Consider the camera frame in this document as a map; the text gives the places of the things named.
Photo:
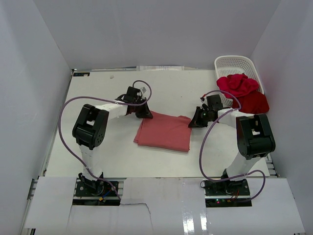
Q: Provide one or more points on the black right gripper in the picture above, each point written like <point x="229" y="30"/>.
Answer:
<point x="196" y="122"/>

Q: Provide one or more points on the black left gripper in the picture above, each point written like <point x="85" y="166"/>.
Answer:
<point x="145" y="113"/>

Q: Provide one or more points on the salmon pink t shirt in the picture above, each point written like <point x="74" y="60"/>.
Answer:
<point x="165" y="131"/>

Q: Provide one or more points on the red t shirt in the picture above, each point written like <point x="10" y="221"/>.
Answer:
<point x="246" y="91"/>

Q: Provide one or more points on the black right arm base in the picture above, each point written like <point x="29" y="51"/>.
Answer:
<point x="227" y="194"/>

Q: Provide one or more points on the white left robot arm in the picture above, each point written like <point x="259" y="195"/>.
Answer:
<point x="90" y="128"/>

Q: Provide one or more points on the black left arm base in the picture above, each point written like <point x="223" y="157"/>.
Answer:
<point x="104" y="195"/>

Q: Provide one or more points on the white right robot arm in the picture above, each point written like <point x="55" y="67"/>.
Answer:
<point x="255" y="139"/>

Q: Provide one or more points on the white plastic basket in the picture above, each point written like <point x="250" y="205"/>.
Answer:
<point x="226" y="65"/>

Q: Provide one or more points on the black table label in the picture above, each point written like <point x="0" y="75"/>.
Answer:
<point x="81" y="74"/>

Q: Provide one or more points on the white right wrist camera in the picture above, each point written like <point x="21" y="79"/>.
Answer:
<point x="203" y="99"/>

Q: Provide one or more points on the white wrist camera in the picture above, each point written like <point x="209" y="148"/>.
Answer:
<point x="143" y="90"/>
<point x="203" y="99"/>

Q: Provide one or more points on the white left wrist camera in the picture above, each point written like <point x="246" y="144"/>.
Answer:
<point x="143" y="90"/>

